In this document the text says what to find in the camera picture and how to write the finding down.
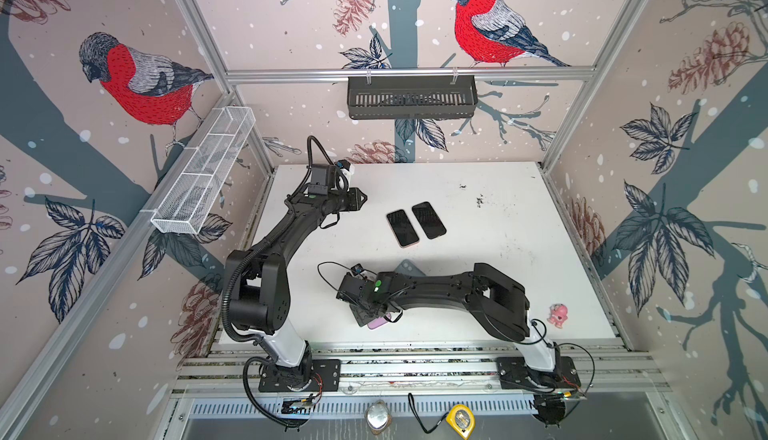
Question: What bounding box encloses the black cable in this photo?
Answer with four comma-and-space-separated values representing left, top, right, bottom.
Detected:
407, 392, 448, 435

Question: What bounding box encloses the pink toy figure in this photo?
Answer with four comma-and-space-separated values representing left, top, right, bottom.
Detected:
547, 303, 569, 329

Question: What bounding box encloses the grey blue phone case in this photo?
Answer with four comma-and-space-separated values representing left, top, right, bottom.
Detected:
395, 259, 425, 277

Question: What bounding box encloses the black screen phone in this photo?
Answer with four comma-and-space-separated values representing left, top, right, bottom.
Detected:
386, 209, 419, 248

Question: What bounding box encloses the silver round object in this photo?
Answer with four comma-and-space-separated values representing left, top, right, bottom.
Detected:
365, 400, 392, 435

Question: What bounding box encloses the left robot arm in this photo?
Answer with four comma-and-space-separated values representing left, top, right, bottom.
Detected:
220, 135, 367, 391

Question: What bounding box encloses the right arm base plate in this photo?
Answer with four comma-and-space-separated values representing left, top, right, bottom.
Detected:
496, 356, 582, 394

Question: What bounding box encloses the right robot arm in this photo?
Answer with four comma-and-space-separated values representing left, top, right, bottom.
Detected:
336, 263, 582, 394

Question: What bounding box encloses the white mesh tray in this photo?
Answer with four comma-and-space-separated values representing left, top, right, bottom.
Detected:
151, 106, 255, 235

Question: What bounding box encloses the yellow tape measure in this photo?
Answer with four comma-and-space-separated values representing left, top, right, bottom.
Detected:
445, 404, 476, 440

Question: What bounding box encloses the black wire basket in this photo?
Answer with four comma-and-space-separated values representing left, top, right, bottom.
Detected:
347, 76, 478, 120

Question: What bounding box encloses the purple phone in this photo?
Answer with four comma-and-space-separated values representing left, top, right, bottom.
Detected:
367, 314, 394, 330

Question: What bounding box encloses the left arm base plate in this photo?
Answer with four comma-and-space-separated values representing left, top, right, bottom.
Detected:
258, 359, 341, 393

